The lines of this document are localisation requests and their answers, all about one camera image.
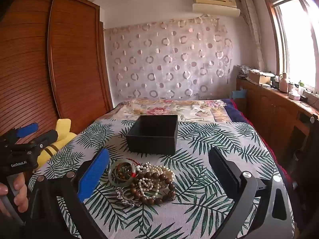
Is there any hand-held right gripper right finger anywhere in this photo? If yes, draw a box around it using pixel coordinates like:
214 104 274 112
208 147 296 239

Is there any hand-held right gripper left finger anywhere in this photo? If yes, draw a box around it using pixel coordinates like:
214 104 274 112
25 148 110 239

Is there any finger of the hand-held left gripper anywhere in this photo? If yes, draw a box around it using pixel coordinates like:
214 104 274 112
0 123 39 145
29 130 59 150

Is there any pale green jade bangle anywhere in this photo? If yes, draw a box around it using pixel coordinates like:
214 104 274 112
108 160 138 187

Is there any green stone chain necklace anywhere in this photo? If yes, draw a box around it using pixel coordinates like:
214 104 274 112
115 163 136 180

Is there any silver chain ornament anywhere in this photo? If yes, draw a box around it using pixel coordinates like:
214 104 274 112
115 188 142 208

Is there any red braided cord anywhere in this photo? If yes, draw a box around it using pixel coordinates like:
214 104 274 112
125 158 142 167

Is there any white pearl necklace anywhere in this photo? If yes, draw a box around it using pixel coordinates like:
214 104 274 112
136 162 160 198

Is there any brown wooden bead bracelet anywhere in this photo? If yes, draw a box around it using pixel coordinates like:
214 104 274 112
129 171 176 206

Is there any cream bead necklace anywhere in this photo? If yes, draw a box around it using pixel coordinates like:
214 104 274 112
149 165 175 188

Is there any black square box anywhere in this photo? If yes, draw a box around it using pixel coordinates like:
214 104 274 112
125 115 178 154

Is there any person's left hand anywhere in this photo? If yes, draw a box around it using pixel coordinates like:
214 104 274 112
0 173 29 217

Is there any yellow plush toy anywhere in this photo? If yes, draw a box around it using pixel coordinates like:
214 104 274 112
34 118 77 171

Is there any leaf print cloth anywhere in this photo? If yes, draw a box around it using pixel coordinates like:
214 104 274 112
28 120 295 239

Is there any navy blanket with red edge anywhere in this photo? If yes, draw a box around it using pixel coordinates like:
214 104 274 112
221 99 250 124

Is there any floral blanket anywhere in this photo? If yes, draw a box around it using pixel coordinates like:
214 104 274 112
110 99 235 124

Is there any long wooden cabinet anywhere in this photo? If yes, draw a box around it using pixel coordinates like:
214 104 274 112
235 76 319 171

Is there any brown wooden wardrobe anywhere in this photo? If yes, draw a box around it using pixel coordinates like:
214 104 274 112
0 0 114 141

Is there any blue paper piece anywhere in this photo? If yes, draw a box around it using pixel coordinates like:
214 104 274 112
230 87 248 100

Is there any dark chair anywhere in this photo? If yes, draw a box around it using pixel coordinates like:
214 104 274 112
282 114 319 180

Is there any cardboard box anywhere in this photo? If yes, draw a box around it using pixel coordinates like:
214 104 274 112
249 71 273 85

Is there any patterned cloth bag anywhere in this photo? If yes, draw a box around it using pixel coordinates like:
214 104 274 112
237 65 260 76

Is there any pale side curtain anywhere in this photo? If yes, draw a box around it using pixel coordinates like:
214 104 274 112
239 0 265 71

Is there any window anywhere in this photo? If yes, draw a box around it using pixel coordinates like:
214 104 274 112
261 0 319 95

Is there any circle pattern wall curtain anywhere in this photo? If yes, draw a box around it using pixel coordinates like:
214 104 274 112
103 17 234 103

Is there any wall air conditioner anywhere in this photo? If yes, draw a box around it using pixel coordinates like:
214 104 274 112
192 0 241 18

